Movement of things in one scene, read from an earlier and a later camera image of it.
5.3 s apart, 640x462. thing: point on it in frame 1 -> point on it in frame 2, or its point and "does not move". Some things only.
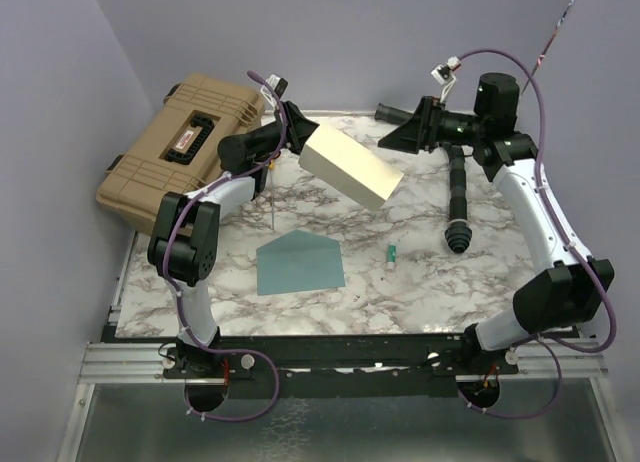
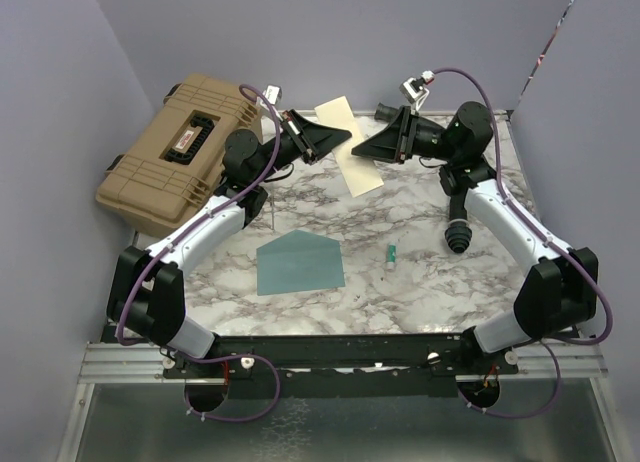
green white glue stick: [391, 257] does not move
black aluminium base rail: [342, 366] does not move
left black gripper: [298, 128] -> [311, 140]
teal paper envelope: [299, 261] does not move
